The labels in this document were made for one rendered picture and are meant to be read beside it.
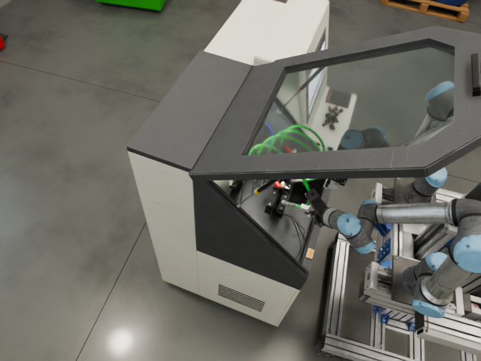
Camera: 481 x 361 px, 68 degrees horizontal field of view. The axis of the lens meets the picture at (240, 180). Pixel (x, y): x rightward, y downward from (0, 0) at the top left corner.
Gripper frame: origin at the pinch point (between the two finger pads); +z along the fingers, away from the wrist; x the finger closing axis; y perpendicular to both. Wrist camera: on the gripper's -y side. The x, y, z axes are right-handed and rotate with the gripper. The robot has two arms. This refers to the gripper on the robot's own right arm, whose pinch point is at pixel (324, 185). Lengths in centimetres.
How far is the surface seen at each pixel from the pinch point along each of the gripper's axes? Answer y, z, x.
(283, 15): -49, -31, 78
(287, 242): -6.9, 41.4, -12.0
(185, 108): -67, -26, -5
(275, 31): -48, -31, 62
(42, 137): -245, 124, 47
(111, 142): -186, 124, 68
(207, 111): -58, -26, -2
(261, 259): -16.4, 26.9, -33.4
